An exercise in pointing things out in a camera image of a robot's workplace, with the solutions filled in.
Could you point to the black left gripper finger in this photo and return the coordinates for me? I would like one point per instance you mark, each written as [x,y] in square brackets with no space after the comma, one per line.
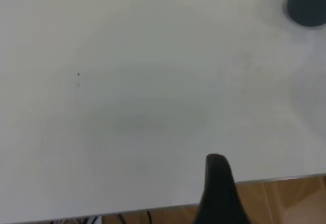
[219,196]

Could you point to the dark grey ceramic mug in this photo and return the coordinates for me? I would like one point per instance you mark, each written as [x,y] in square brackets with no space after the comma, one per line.
[308,5]

